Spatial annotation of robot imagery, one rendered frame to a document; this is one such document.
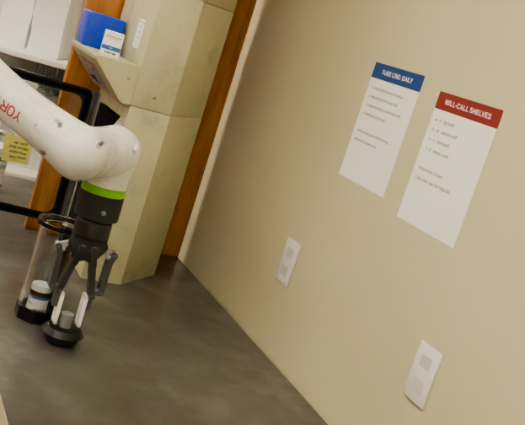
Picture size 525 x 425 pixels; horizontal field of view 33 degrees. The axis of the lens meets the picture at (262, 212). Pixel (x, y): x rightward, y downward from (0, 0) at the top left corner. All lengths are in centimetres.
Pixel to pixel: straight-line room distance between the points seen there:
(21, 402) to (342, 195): 89
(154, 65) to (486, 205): 98
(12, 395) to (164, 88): 96
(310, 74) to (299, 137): 17
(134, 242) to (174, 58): 49
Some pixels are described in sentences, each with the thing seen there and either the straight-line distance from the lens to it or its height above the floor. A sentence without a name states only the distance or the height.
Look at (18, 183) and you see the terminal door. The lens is 263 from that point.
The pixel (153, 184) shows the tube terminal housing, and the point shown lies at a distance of 238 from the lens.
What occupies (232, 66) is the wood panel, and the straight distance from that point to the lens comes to 276.
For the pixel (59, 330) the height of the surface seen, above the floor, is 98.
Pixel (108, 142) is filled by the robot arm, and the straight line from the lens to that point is 173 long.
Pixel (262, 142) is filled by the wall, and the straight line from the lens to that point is 255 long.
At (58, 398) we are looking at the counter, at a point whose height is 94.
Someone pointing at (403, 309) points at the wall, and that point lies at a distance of 185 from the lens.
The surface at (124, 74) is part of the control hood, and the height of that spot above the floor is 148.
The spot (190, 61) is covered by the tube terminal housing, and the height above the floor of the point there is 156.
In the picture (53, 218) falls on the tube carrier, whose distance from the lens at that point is 203.
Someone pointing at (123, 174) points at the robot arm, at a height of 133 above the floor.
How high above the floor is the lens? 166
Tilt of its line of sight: 10 degrees down
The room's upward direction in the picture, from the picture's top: 18 degrees clockwise
